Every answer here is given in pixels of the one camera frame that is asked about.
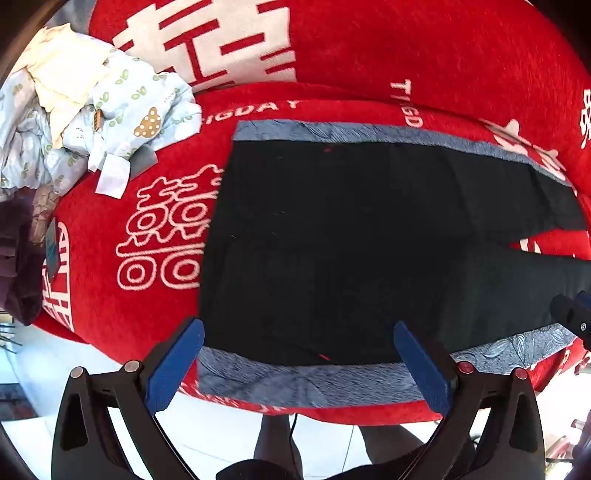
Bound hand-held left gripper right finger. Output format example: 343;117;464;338
394;320;548;480

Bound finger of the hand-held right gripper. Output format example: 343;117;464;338
549;291;591;352

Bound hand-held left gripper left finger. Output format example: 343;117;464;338
52;318;205;480

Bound black pants with grey trim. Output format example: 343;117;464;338
198;121;591;409

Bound person's right leg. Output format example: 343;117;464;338
360;422;428;480

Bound person's leg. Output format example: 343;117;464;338
254;413;303;480
360;422;428;480

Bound person's left leg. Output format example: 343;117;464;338
254;413;303;480

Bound red printed blanket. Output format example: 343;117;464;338
32;80;591;423

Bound dark purple cloth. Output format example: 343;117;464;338
0;185;61;326

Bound white fabric tag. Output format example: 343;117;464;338
95;157;130;199

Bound grey fabric tag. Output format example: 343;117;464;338
129;148;160;182

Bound light blue floral quilt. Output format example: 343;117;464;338
0;46;204;199

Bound red printed cushion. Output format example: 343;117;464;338
88;0;591;185

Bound cream cloth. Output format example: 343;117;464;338
14;23;112;148

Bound black cable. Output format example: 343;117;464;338
287;413;299;464

